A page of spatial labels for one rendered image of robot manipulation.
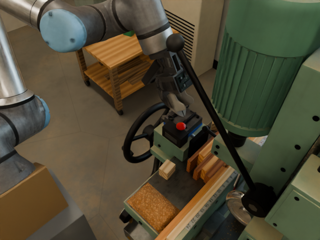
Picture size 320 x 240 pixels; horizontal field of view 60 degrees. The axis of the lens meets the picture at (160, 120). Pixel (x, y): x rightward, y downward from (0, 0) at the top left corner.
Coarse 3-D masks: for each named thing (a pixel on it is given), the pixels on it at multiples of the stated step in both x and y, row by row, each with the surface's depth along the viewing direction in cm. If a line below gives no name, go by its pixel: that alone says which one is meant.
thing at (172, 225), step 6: (252, 138) 94; (216, 174) 85; (210, 180) 84; (216, 180) 84; (204, 186) 82; (210, 186) 82; (198, 192) 81; (204, 192) 81; (192, 198) 80; (198, 198) 80; (192, 204) 79; (186, 210) 78; (180, 216) 77; (174, 222) 75; (168, 228) 74; (162, 234) 73; (168, 234) 73
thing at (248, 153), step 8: (216, 136) 79; (216, 144) 79; (224, 144) 77; (248, 144) 77; (256, 144) 77; (216, 152) 80; (224, 152) 78; (240, 152) 75; (248, 152) 75; (256, 152) 75; (224, 160) 80; (232, 160) 78; (248, 160) 73; (248, 168) 74
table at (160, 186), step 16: (160, 160) 100; (176, 160) 93; (160, 176) 89; (176, 176) 89; (192, 176) 89; (160, 192) 85; (176, 192) 85; (192, 192) 85; (128, 208) 83; (144, 224) 81
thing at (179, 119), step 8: (168, 120) 92; (176, 120) 92; (192, 120) 92; (200, 120) 93; (168, 128) 88; (176, 128) 88; (192, 128) 91; (168, 136) 89; (176, 136) 86; (184, 136) 86; (176, 144) 89; (184, 144) 90
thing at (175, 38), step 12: (180, 36) 50; (168, 48) 51; (180, 48) 50; (180, 60) 52; (192, 72) 52; (204, 96) 53; (216, 120) 55; (228, 144) 56; (240, 168) 58; (252, 192) 59; (264, 192) 58; (252, 204) 59; (264, 204) 57; (264, 216) 59
